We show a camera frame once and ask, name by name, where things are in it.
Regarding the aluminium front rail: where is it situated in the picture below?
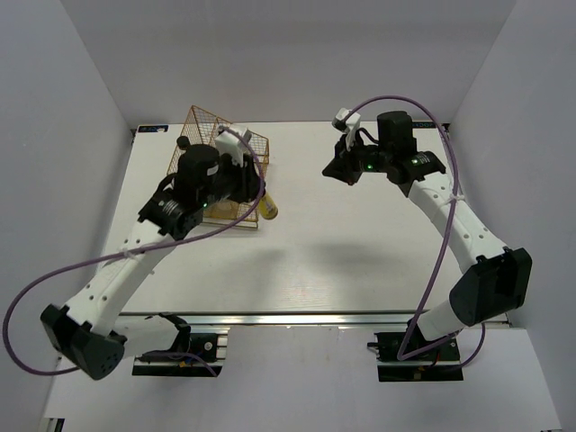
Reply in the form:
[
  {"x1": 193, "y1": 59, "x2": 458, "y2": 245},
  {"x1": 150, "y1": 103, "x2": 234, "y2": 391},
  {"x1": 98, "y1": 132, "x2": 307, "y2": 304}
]
[{"x1": 116, "y1": 310, "x2": 512, "y2": 328}]

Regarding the dark sauce glass bottle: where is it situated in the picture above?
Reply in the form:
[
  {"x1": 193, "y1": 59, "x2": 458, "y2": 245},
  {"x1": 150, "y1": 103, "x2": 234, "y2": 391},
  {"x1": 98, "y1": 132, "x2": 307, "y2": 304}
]
[{"x1": 176, "y1": 135, "x2": 191, "y2": 151}]

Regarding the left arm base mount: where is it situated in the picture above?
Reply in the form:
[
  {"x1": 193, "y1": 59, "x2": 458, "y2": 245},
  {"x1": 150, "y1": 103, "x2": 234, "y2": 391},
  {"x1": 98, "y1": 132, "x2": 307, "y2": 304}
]
[{"x1": 131, "y1": 327, "x2": 229, "y2": 378}]

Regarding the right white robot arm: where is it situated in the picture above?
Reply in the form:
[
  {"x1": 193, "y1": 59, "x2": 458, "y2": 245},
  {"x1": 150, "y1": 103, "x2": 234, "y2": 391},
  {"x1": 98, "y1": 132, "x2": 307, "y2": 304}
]
[{"x1": 322, "y1": 108, "x2": 532, "y2": 359}]

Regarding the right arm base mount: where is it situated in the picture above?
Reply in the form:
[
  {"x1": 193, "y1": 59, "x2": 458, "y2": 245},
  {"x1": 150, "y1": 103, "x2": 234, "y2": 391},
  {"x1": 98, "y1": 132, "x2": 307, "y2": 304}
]
[{"x1": 366, "y1": 331, "x2": 464, "y2": 383}]

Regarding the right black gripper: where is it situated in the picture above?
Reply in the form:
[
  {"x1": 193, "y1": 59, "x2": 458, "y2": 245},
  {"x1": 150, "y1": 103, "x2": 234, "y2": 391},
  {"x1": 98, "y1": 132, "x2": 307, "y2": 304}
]
[{"x1": 323, "y1": 131, "x2": 392, "y2": 185}]

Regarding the left blue table sticker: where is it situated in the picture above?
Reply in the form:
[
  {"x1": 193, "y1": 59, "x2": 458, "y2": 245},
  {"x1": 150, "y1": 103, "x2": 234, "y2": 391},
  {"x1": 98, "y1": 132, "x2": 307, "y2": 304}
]
[{"x1": 137, "y1": 124, "x2": 169, "y2": 133}]

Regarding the blue table sticker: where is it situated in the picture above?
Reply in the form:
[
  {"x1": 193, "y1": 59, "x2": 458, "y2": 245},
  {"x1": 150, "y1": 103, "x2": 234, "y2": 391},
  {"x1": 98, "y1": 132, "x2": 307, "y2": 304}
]
[
  {"x1": 137, "y1": 124, "x2": 169, "y2": 133},
  {"x1": 412, "y1": 121, "x2": 436, "y2": 129}
]

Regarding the small yellow bottle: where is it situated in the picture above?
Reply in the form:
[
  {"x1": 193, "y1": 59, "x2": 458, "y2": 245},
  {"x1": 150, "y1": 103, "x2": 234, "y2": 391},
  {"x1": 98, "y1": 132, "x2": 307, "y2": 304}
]
[{"x1": 257, "y1": 193, "x2": 279, "y2": 221}]

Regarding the right blue table sticker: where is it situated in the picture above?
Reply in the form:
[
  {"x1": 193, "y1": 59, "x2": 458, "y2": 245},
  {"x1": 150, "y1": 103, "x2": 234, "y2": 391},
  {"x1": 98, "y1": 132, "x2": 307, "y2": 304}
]
[{"x1": 412, "y1": 121, "x2": 436, "y2": 129}]

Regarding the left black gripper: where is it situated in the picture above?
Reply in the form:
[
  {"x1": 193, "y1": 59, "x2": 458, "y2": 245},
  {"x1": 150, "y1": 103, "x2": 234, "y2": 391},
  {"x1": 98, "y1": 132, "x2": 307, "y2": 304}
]
[{"x1": 198, "y1": 148, "x2": 266, "y2": 209}]

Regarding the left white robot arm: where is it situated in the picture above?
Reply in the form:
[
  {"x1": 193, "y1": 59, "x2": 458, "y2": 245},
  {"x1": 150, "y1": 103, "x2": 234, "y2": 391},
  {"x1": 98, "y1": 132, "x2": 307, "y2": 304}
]
[{"x1": 40, "y1": 144, "x2": 262, "y2": 380}]

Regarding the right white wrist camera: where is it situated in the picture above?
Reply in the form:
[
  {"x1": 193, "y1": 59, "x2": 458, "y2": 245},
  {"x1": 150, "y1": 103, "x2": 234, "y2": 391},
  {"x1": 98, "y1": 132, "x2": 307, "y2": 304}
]
[{"x1": 332, "y1": 108, "x2": 361, "y2": 150}]

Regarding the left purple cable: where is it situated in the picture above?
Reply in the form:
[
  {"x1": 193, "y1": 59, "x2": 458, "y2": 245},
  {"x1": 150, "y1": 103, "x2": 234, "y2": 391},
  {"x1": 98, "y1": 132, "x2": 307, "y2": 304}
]
[{"x1": 3, "y1": 128, "x2": 266, "y2": 377}]

